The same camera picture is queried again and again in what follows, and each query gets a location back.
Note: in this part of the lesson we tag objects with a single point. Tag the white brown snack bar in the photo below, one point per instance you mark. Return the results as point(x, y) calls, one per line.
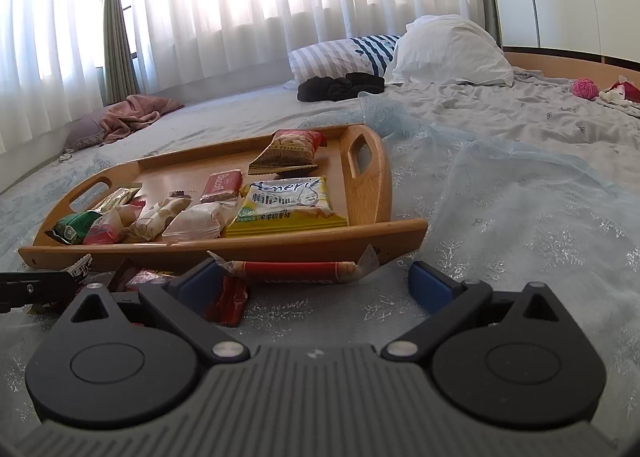
point(157, 217)

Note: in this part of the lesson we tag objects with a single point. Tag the pink snack packet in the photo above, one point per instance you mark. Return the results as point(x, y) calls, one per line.
point(107, 229)

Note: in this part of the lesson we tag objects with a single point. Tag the purple pillow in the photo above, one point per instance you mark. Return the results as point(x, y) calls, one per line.
point(85, 132)

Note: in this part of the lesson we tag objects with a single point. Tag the red white cloth item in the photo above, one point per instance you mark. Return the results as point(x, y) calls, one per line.
point(622, 92)

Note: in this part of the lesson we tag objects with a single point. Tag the black cloth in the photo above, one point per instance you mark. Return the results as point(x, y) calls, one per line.
point(340, 86)

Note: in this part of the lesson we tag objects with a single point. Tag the pink blanket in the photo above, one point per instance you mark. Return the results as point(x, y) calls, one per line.
point(135, 114)

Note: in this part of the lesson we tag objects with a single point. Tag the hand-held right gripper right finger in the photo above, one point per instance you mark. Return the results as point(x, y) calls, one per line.
point(430, 287)

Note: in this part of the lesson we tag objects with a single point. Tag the small silver object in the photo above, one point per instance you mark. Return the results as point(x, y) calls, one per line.
point(67, 153)

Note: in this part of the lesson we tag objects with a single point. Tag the green snack packet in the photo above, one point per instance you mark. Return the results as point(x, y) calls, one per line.
point(72, 228)

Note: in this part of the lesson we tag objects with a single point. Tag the wooden bed headboard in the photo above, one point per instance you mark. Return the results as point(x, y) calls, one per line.
point(550, 59)

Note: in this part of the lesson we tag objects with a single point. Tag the white pillow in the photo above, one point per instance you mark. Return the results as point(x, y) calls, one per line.
point(450, 52)

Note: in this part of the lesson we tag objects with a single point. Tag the yellow snack packet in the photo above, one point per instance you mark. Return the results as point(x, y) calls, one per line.
point(285, 209)

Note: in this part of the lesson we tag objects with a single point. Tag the light blue snowflake bedspread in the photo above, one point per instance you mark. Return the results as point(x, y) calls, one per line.
point(500, 217)

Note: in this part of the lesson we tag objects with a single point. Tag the wooden tray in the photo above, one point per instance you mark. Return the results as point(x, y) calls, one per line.
point(165, 177)

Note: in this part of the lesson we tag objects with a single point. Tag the white snack packet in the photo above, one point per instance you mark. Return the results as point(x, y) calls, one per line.
point(197, 222)

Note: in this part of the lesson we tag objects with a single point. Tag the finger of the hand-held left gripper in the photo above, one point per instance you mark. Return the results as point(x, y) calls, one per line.
point(35, 292)

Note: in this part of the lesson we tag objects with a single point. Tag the dark red bar packet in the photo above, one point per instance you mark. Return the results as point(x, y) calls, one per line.
point(227, 299)

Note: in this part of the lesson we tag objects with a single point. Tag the grey bed sheet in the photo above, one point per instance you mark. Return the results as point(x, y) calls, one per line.
point(525, 112)

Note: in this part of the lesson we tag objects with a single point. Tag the pink yarn ball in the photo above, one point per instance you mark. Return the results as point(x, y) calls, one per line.
point(585, 88)

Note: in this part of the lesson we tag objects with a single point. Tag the small red biscuit packet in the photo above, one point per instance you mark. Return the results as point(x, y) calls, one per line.
point(220, 186)

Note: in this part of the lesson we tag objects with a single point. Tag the long red biscuit packet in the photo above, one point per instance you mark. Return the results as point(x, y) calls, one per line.
point(295, 269)

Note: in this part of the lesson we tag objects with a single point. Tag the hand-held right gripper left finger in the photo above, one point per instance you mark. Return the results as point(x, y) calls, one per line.
point(200, 287)

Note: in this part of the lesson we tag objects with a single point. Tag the red peanut packet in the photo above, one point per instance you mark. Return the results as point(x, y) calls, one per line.
point(287, 152)

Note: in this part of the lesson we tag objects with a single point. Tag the gold snack packet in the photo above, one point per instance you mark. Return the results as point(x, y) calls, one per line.
point(117, 197)

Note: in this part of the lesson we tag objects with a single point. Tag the striped pillow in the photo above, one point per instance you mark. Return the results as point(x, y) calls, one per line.
point(330, 57)

